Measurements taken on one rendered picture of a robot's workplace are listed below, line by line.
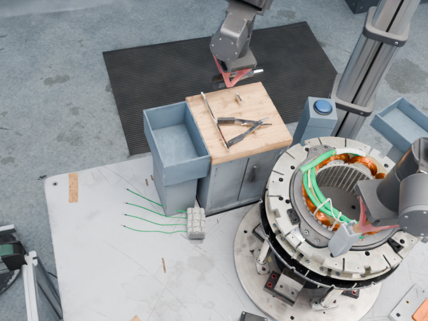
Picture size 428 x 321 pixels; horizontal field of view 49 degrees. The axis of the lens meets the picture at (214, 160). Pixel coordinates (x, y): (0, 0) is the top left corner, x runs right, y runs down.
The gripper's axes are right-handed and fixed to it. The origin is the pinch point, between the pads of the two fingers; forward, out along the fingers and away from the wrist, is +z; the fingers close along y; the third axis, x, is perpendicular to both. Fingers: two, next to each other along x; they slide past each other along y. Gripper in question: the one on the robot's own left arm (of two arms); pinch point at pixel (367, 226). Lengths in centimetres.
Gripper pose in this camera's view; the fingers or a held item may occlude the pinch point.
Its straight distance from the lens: 81.0
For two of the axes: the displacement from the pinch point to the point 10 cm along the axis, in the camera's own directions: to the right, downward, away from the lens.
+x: -2.0, -8.0, 5.6
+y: 9.6, -0.6, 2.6
